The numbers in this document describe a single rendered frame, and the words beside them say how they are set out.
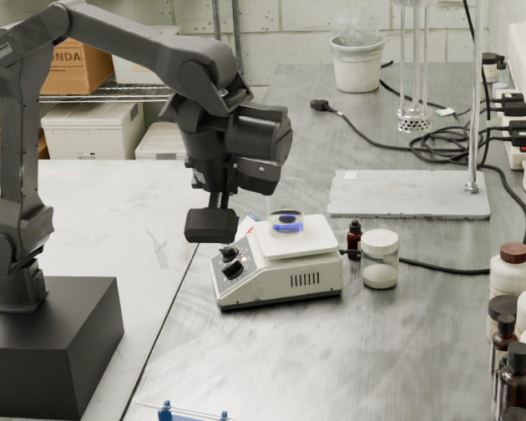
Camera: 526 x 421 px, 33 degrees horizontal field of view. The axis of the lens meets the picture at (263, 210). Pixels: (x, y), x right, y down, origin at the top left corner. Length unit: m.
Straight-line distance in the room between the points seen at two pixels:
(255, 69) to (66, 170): 1.95
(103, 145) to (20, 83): 2.54
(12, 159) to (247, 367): 0.43
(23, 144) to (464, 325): 0.68
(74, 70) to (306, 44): 0.96
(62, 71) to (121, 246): 2.02
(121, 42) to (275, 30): 2.74
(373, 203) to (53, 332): 0.73
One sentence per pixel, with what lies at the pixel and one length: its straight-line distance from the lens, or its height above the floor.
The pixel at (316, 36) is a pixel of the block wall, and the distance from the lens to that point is 3.76.
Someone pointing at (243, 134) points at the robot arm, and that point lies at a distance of 1.00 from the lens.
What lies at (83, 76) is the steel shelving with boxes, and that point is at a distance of 3.57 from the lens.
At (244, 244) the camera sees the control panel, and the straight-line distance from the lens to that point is 1.46.
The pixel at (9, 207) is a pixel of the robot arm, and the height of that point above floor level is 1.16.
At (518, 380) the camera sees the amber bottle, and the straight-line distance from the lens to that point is 1.14.
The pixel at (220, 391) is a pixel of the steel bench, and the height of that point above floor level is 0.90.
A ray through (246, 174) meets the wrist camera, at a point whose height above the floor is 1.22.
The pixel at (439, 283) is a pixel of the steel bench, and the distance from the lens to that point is 1.46.
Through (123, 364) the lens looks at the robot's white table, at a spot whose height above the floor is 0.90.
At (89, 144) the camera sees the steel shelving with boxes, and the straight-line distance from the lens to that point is 3.68.
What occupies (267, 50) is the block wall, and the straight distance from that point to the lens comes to 3.80.
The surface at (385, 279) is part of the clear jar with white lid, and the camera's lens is 1.43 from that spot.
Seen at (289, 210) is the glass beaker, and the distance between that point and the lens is 1.39.
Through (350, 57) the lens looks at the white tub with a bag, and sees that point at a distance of 2.28.
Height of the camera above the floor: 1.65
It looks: 26 degrees down
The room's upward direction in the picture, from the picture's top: 4 degrees counter-clockwise
